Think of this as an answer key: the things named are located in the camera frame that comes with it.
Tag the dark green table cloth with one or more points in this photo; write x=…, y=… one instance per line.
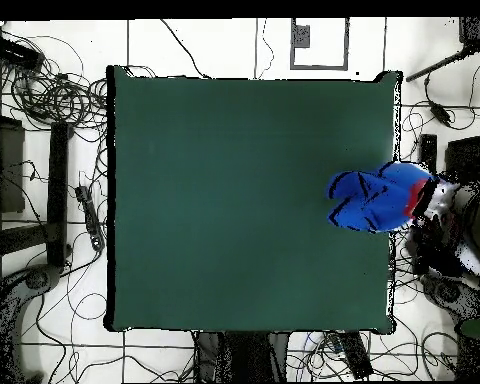
x=224, y=180

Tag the black electronics box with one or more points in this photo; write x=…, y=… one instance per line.
x=16, y=52

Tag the black power strip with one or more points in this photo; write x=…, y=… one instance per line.
x=356, y=356
x=90, y=216

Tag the grey rectangular floor frame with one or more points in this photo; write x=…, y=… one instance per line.
x=346, y=44

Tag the black slanted rod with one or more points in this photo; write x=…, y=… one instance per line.
x=436, y=68

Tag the black upright bar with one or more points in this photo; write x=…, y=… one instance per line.
x=428, y=150
x=58, y=192

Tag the black round stand base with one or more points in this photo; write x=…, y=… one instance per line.
x=450, y=294
x=38, y=279

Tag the black corner equipment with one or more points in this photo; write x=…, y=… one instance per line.
x=478, y=32

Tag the blue printed shirt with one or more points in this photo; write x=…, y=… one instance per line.
x=376, y=200

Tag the dark flat panel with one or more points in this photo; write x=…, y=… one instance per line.
x=466, y=158
x=10, y=168

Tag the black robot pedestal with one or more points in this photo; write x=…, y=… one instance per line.
x=244, y=356

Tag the black power adapter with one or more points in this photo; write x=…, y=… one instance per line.
x=440, y=113

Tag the small grey square plate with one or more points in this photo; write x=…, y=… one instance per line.
x=301, y=36

